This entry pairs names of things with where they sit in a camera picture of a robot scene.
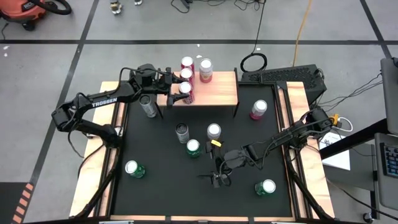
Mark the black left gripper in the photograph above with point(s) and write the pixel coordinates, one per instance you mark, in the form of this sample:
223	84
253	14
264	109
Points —
161	81

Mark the wooden shelf black legs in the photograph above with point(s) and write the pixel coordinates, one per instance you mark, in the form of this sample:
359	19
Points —
217	91

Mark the black perforated computer case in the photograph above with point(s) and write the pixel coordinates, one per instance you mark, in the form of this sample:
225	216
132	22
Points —
280	76

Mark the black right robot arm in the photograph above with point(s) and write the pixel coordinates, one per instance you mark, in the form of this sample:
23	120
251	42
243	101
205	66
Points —
280	138

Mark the black desk edge bar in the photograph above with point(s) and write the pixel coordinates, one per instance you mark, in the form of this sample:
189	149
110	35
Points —
354	138

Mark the grey keypad console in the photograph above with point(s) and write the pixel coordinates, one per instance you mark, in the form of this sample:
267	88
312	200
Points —
388	158

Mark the black caster wheel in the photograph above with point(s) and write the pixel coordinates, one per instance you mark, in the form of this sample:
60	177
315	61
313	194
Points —
367	216

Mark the wooden side board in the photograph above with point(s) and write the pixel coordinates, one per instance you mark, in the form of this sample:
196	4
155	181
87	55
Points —
88	174
314	174

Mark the pink white Spindrift can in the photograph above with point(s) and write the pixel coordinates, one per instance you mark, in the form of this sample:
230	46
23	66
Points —
214	130
258	109
206	70

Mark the tall silver Celsius can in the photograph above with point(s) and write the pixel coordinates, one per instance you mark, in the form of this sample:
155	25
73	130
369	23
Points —
148	107
182	135

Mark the yellow power adapter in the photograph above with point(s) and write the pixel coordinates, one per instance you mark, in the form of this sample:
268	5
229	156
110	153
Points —
335	119

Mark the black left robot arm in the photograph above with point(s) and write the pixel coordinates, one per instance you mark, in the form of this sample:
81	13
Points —
104	102

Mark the black mat orange stripes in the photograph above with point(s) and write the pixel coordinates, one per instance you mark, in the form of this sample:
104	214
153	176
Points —
7	202

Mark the white paper sheet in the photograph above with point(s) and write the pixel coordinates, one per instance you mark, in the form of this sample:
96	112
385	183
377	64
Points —
339	158

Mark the grey monitor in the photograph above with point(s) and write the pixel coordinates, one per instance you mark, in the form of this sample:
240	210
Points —
390	93

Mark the orange shop vacuum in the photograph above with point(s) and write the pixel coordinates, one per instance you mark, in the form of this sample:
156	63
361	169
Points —
18	11

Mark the green Sprite can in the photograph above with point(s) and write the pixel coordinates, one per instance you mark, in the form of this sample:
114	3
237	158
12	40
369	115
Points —
134	168
193	147
265	186

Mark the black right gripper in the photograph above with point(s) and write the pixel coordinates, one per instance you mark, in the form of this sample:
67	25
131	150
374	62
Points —
234	159

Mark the red Coca-Cola can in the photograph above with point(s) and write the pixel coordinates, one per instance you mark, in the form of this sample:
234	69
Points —
187	61
186	74
186	88

